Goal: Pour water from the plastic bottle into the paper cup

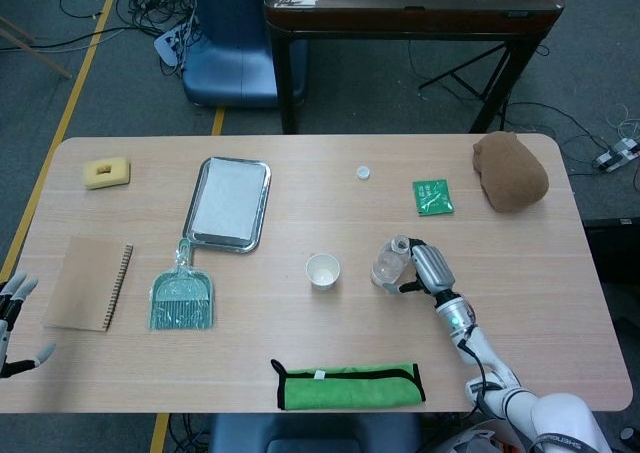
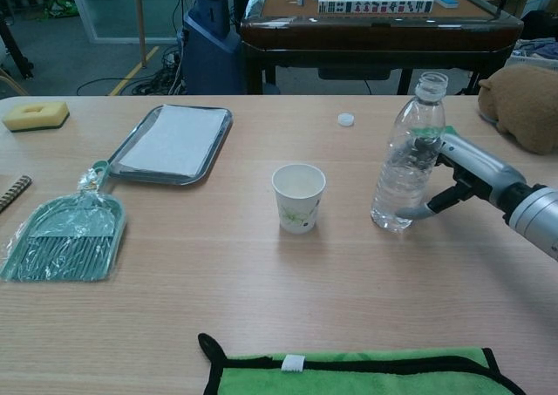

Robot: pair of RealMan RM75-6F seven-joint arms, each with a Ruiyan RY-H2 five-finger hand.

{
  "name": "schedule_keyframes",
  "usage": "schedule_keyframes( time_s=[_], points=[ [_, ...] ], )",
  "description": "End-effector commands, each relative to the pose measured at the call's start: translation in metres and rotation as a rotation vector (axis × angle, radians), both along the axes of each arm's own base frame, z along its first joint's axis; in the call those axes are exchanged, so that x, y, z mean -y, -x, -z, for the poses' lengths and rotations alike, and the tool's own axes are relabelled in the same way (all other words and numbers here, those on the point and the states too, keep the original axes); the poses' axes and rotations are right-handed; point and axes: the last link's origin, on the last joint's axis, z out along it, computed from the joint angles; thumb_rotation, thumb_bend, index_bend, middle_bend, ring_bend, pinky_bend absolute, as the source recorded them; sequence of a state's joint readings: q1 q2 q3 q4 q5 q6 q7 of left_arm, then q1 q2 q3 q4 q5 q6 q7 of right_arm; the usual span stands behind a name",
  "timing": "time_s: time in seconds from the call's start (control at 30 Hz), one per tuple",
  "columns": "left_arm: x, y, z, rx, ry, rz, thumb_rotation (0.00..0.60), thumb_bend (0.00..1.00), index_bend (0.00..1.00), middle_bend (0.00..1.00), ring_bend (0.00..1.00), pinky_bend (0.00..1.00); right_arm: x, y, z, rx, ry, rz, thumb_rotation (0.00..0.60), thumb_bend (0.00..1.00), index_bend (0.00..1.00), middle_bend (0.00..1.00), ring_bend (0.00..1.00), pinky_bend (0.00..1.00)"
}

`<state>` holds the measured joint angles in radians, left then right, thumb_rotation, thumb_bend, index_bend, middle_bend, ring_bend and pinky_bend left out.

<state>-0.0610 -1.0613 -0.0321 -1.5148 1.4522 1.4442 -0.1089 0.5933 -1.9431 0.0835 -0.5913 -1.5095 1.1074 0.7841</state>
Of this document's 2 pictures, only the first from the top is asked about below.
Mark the wooden stick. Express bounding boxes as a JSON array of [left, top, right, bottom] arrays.
[[0, 15, 73, 80]]

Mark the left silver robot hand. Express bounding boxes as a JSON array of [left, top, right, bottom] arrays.
[[0, 271, 57, 380]]

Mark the white power strip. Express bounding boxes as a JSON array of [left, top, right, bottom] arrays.
[[593, 140, 640, 173]]

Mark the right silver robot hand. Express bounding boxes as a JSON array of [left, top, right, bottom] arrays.
[[382, 236, 459, 297]]

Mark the white plastic bag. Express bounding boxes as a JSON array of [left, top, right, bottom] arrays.
[[434, 417, 521, 453]]

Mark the yellow sponge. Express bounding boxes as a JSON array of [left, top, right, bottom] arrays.
[[83, 156, 132, 191]]

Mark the brown spiral notebook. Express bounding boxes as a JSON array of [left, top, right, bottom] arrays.
[[42, 236, 135, 333]]

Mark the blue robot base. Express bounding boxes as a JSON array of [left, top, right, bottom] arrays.
[[180, 0, 309, 110]]

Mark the brown plush toy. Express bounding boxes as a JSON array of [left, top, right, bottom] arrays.
[[472, 131, 550, 214]]

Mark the silver metal tray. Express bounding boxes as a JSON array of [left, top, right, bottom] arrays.
[[182, 156, 274, 254]]

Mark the white floral paper cup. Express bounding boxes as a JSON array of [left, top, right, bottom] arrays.
[[305, 252, 342, 292]]

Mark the teal plastic dustpan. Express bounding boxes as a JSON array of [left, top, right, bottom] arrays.
[[148, 238, 220, 333]]

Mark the green microfiber cloth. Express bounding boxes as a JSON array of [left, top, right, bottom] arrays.
[[270, 357, 428, 412]]

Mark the brown mahjong table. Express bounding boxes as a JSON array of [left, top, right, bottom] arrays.
[[263, 0, 565, 135]]

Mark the black tripod stand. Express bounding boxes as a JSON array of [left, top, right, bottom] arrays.
[[417, 40, 511, 105]]

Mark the dark blue chair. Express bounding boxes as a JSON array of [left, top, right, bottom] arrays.
[[207, 412, 421, 453]]

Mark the green tea sachet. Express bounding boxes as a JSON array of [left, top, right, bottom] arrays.
[[412, 178, 456, 218]]

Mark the white paper sheet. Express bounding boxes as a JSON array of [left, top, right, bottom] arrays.
[[191, 158, 266, 242]]

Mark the transparent plastic bottle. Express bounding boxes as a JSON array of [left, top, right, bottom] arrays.
[[370, 234, 414, 289]]

